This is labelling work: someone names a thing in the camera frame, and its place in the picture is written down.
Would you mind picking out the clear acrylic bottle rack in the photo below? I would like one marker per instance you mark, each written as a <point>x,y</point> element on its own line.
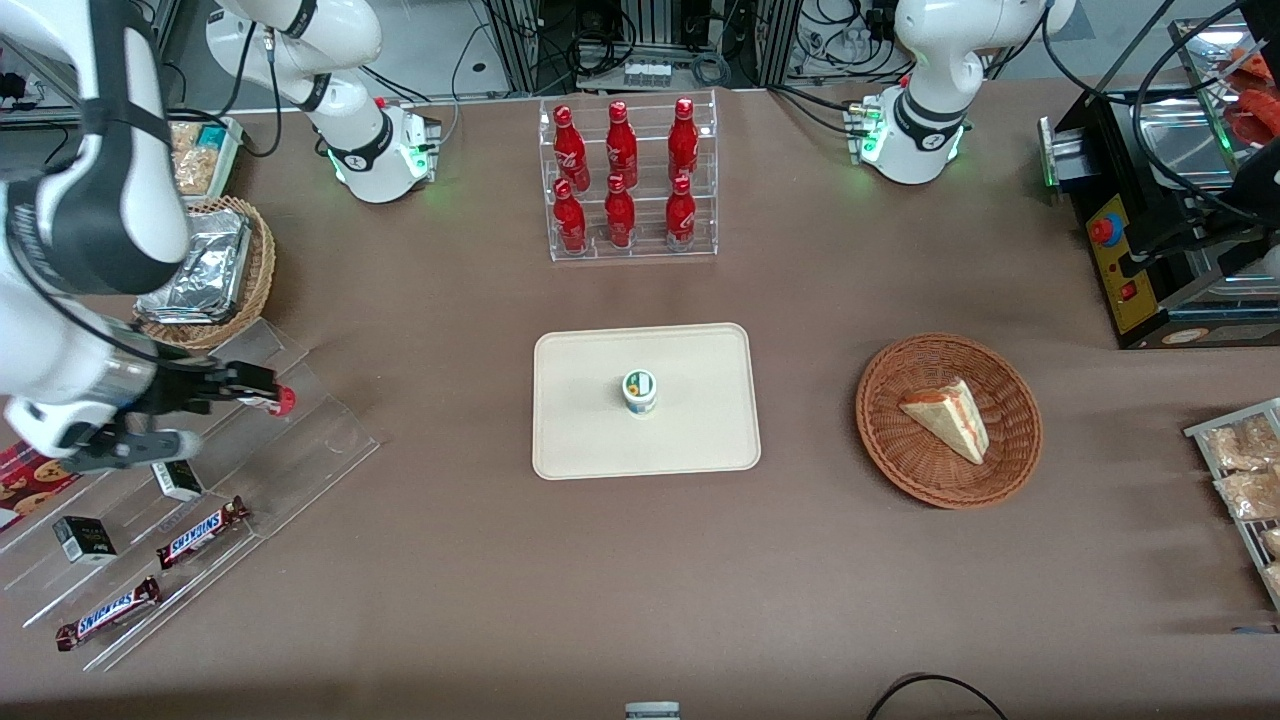
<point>640,250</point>

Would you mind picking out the red emergency stop button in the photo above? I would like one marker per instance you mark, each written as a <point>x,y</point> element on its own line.
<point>1105,230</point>

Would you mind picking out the round brown wicker basket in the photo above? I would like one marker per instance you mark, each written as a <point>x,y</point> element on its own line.
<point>900,460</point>

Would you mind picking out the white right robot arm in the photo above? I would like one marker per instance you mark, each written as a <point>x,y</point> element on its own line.
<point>110,200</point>

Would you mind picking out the light wicker basket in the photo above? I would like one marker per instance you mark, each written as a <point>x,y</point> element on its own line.
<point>258,270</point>

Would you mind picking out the red gum bottle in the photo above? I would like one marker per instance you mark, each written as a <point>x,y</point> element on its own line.
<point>286,402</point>

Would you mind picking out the black machine with yellow panel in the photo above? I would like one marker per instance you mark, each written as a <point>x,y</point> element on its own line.
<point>1150,290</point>

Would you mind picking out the wrapped triangle sandwich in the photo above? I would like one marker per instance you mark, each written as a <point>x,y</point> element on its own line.
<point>950,415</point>

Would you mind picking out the red cookie box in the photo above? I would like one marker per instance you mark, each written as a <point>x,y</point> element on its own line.
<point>25,485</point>

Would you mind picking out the clear acrylic stepped display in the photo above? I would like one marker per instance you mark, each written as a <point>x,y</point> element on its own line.
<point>300,470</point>

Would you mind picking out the silver foil tray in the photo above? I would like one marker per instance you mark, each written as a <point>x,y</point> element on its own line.
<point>210,270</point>

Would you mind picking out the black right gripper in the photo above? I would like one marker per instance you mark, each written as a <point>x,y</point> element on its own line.
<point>177,390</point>

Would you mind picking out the small black box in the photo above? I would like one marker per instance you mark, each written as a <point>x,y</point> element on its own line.
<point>180,480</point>
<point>84,540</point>

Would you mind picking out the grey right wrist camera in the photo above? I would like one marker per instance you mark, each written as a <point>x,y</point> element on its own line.
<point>130,450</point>

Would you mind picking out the clear cracker bag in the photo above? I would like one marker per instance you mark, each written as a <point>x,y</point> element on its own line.
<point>195,171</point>
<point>183,137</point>

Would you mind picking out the red cola bottle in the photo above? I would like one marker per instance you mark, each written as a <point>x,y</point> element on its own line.
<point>619,215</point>
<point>570,150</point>
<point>680,215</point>
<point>621,145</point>
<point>570,220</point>
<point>683,140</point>

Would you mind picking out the small grey device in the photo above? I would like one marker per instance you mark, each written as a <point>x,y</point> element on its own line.
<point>652,711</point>

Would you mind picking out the teal snack pack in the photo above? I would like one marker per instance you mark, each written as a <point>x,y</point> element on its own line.
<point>211,136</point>

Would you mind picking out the brown Snickers bar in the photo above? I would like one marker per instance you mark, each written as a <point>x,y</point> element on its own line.
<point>105,614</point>
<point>200,533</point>

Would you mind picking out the white power strip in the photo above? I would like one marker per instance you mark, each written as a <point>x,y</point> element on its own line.
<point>647,72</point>

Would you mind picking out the clear nut snack bag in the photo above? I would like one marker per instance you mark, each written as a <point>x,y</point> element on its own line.
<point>1250,494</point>
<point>1245,442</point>

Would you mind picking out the white plastic snack bin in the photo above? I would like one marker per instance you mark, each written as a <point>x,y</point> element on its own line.
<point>236,150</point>

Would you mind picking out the cream plastic tray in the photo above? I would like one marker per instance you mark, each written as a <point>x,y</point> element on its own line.
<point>700,420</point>

